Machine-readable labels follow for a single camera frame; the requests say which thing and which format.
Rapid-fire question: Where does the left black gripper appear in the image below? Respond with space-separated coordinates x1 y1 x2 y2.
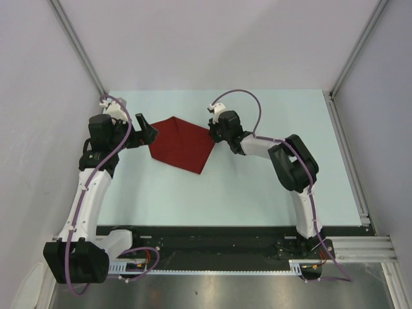
109 113 158 153

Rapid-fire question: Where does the dark red cloth napkin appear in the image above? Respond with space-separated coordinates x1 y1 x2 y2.
149 117 214 174

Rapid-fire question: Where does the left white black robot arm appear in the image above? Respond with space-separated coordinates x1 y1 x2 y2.
43 113 158 284

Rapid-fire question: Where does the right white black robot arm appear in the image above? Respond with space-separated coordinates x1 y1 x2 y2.
208 106 328 258

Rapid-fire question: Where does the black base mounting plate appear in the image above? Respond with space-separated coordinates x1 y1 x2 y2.
96 225 377 271

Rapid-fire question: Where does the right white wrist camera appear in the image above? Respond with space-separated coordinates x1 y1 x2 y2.
207 102 227 123

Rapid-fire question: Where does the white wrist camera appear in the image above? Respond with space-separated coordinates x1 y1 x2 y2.
207 102 227 123
99 99 128 124

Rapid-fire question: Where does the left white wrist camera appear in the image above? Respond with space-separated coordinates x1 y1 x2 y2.
99 99 128 124

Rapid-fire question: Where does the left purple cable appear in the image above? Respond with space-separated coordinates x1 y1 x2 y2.
66 95 160 297

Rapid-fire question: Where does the purple cable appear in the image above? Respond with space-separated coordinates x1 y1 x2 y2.
66 95 160 297
211 89 353 283

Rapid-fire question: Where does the right aluminium table rail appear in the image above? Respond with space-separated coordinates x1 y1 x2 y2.
323 91 373 227

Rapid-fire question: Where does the left aluminium frame post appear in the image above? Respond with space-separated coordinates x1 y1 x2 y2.
47 0 106 95

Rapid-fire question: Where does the aluminium frame post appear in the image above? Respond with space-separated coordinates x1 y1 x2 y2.
47 0 106 95
329 0 391 99

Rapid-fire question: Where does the left white cable duct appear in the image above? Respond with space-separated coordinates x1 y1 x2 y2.
108 261 147 276

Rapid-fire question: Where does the white cable duct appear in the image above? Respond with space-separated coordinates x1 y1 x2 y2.
288 259 326 275
108 261 147 276

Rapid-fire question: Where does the right white cable duct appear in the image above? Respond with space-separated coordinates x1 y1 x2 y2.
288 259 326 275

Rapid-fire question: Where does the front aluminium extrusion rail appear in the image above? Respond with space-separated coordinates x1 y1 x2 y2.
330 236 397 263

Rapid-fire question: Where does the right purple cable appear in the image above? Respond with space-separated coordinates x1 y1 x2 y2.
211 89 353 283

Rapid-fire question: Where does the right aluminium frame post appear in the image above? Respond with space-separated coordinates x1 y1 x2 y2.
329 0 391 99

